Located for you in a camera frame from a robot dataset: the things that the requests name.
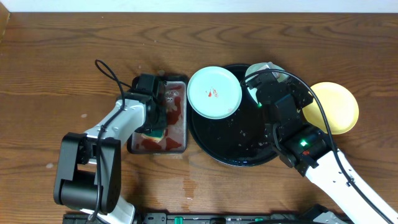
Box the green yellow sponge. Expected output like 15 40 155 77
142 129 165 142

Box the light blue plate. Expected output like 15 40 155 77
245 64 288 104
187 66 243 119

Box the yellow plate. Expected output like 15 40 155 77
311 82 359 135

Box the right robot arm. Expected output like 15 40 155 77
241 69 397 223

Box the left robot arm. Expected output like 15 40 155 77
53 76 167 223

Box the black rectangular soapy tray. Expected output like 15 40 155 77
127 75 188 154

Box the black round tray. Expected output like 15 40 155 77
188 64 276 167

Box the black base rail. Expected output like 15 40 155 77
62 212 312 224

